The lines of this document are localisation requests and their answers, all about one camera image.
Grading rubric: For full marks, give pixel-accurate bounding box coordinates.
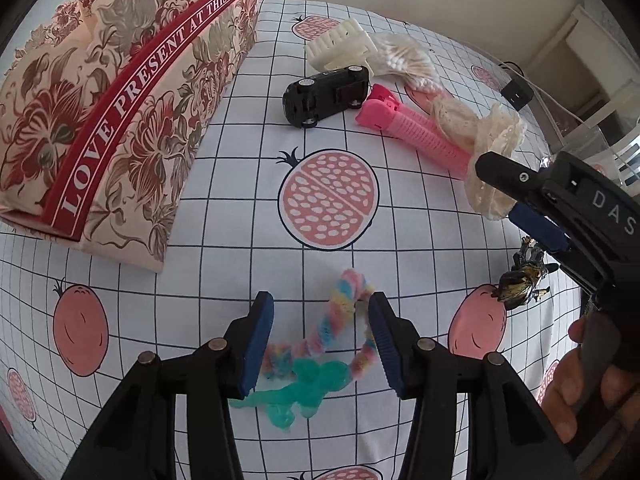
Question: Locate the person's right hand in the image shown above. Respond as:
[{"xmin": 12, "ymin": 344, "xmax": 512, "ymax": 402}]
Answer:
[{"xmin": 542, "ymin": 317, "xmax": 640, "ymax": 446}]

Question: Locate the pastel rainbow pipe cleaner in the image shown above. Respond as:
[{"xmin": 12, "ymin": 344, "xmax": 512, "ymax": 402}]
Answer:
[{"xmin": 257, "ymin": 268, "xmax": 377, "ymax": 380}]

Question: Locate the white slatted rack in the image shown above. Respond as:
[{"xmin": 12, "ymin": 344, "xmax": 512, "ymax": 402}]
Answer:
[{"xmin": 602, "ymin": 127, "xmax": 640, "ymax": 189}]

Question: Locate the floral paper gift box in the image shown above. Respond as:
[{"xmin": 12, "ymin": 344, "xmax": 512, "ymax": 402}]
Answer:
[{"xmin": 0, "ymin": 0, "xmax": 262, "ymax": 274}]

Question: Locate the pink plastic hair clip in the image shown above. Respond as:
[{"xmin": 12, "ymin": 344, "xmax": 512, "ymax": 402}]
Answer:
[{"xmin": 355, "ymin": 84, "xmax": 474, "ymax": 179}]

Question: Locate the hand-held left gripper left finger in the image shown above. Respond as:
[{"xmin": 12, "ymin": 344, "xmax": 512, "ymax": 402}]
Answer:
[{"xmin": 60, "ymin": 291, "xmax": 276, "ymax": 480}]

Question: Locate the black toy car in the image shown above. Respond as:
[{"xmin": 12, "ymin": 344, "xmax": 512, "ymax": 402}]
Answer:
[{"xmin": 282, "ymin": 65, "xmax": 371, "ymax": 130}]

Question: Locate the white cable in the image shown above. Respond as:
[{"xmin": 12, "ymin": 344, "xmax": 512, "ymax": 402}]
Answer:
[{"xmin": 499, "ymin": 62, "xmax": 588, "ymax": 127}]

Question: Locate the beige lace scrunchie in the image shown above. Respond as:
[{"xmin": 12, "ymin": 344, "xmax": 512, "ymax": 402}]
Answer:
[{"xmin": 431, "ymin": 97, "xmax": 529, "ymax": 222}]

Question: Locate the black and gold action figure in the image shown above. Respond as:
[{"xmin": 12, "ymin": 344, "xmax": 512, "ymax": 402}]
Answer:
[{"xmin": 498, "ymin": 236, "xmax": 561, "ymax": 311}]

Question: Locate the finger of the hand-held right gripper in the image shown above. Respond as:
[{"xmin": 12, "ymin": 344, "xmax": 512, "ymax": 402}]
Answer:
[
  {"xmin": 507, "ymin": 203, "xmax": 574, "ymax": 257},
  {"xmin": 475, "ymin": 152, "xmax": 553, "ymax": 211}
]

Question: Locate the white cabinet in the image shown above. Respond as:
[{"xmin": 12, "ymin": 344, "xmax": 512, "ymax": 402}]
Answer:
[{"xmin": 529, "ymin": 3, "xmax": 640, "ymax": 127}]

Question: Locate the white hair claw clip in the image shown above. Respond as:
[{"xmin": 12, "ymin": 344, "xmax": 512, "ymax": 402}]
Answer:
[{"xmin": 305, "ymin": 17, "xmax": 381, "ymax": 74}]

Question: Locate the desktop with grid fruit cloth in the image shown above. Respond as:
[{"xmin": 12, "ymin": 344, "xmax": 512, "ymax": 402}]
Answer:
[{"xmin": 0, "ymin": 0, "xmax": 608, "ymax": 480}]

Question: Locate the black charger box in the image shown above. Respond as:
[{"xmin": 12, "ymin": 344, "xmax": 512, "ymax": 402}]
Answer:
[{"xmin": 501, "ymin": 77, "xmax": 535, "ymax": 110}]

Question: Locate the bag of cotton swabs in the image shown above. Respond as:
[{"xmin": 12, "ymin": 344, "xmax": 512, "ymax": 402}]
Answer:
[{"xmin": 367, "ymin": 31, "xmax": 444, "ymax": 95}]

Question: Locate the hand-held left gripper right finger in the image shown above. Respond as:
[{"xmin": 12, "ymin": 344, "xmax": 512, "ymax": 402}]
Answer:
[{"xmin": 366, "ymin": 292, "xmax": 581, "ymax": 480}]

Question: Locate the teal gummy figure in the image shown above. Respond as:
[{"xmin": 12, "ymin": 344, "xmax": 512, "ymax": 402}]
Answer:
[{"xmin": 227, "ymin": 356, "xmax": 357, "ymax": 434}]

